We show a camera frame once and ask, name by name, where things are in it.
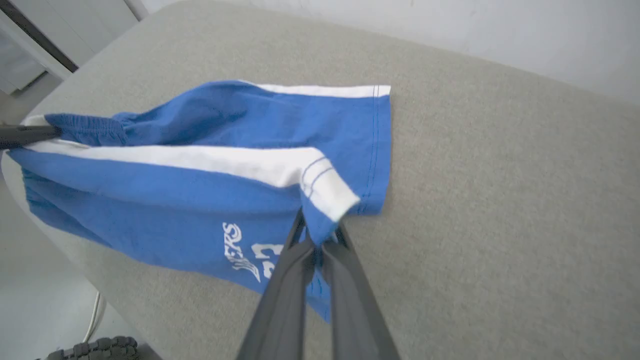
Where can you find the white cabinet panel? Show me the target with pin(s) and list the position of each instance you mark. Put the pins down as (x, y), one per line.
(85, 25)

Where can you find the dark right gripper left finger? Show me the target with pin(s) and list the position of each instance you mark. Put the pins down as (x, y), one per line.
(285, 300)

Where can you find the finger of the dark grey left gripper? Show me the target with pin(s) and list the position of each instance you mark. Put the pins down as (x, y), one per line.
(25, 135)

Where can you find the blue white sports shorts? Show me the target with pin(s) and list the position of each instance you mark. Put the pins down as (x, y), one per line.
(175, 195)

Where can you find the grey fabric sofa cushion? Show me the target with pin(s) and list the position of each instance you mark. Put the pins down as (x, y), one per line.
(500, 200)

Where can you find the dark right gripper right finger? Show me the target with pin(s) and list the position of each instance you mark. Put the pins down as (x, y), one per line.
(355, 310)

